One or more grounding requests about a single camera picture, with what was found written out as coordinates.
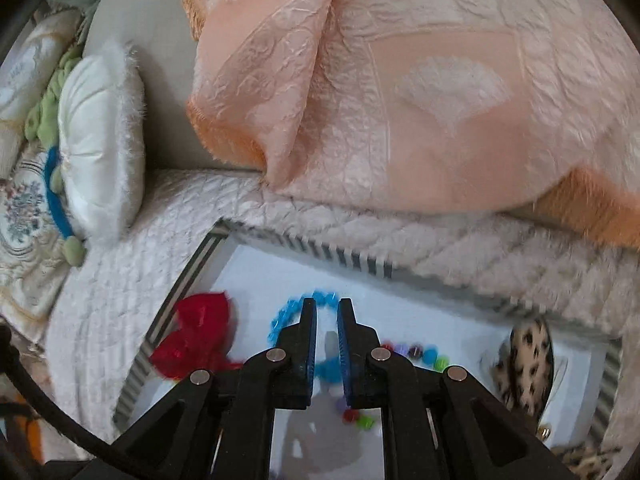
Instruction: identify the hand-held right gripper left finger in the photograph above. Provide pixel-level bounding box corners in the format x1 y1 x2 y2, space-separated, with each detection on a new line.
107 297 319 480

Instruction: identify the green plush toy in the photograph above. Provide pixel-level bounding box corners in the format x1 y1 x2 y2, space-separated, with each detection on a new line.
24 45 87 267

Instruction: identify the red hair bow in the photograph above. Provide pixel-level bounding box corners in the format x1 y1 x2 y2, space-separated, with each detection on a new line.
149 291 246 381

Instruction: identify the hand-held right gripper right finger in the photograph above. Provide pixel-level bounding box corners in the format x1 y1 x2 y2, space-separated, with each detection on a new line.
336 298 576 480

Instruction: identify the blue bead bracelet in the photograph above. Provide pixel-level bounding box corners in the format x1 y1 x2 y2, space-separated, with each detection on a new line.
270 289 346 386

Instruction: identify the multicolour bead bracelet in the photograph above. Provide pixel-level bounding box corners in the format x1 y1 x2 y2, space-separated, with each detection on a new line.
340 342 451 431

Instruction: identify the floral embroidered pillow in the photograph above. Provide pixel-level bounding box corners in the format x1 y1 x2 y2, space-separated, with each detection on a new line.
0 135 86 346

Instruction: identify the leopard print hair bow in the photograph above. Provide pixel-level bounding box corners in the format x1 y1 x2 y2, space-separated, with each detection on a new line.
482 317 618 480

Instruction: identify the white round cushion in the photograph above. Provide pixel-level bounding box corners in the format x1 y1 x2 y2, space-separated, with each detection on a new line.
57 42 148 248

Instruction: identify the peach fringed blanket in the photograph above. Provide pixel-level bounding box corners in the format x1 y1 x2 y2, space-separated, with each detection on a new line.
182 0 640 251

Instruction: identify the cream quilted bedspread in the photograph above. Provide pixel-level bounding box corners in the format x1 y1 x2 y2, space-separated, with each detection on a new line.
47 167 640 480

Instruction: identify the black cable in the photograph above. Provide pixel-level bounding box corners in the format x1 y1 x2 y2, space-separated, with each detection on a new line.
0 325 117 461

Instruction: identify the grey upholstered cushion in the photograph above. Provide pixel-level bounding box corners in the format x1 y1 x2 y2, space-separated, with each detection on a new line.
82 0 266 171

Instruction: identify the cream striped pillow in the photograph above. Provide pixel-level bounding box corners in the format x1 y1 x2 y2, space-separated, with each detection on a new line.
0 7 83 126

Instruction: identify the striped cardboard box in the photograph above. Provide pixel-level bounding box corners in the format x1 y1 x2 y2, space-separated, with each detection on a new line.
112 217 623 480

